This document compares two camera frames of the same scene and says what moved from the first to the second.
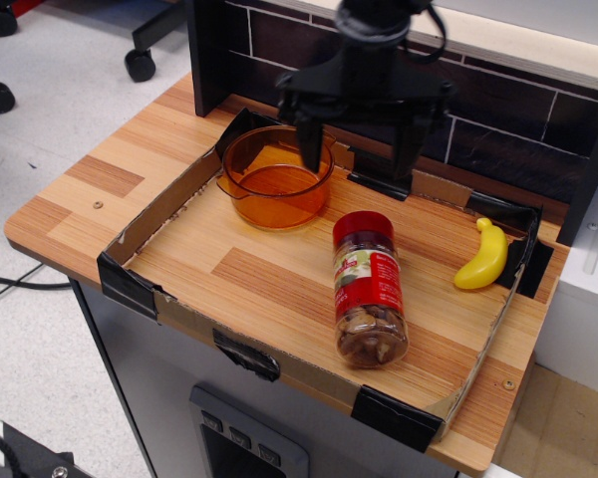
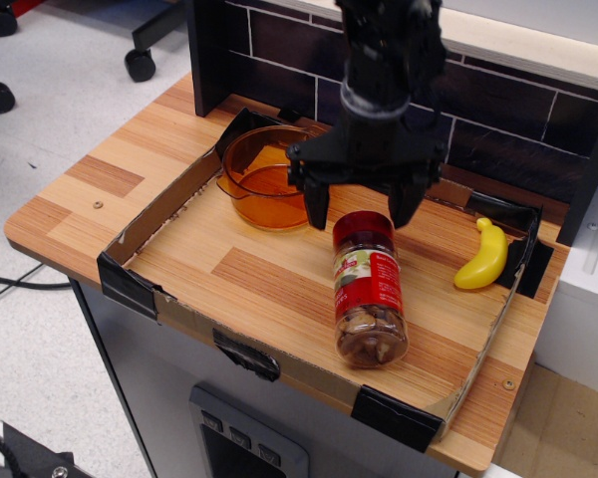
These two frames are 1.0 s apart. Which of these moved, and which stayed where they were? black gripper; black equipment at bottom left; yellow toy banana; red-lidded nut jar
Moved: black gripper
Stayed: yellow toy banana; black equipment at bottom left; red-lidded nut jar
